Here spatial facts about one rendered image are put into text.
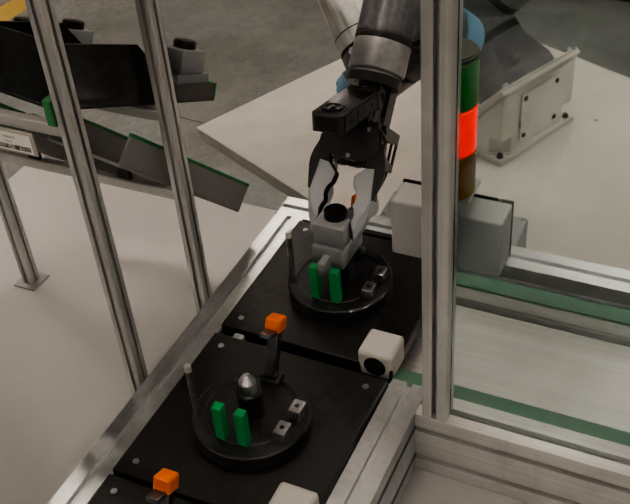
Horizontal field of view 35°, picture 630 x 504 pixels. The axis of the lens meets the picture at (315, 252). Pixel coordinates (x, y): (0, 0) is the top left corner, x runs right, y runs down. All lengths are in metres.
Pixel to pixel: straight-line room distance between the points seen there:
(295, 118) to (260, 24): 2.38
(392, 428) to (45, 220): 0.82
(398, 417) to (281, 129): 0.84
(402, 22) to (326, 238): 0.29
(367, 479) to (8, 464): 0.49
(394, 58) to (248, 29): 2.99
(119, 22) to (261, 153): 2.70
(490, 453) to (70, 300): 0.71
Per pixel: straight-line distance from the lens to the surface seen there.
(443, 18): 0.86
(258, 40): 4.14
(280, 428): 1.12
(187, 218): 1.31
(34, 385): 1.45
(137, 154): 1.25
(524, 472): 1.19
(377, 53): 1.26
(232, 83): 3.85
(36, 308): 1.57
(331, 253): 1.25
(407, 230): 1.04
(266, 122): 1.91
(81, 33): 1.41
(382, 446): 1.15
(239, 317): 1.30
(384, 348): 1.21
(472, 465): 1.21
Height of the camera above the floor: 1.84
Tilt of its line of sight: 39 degrees down
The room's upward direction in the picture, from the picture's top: 5 degrees counter-clockwise
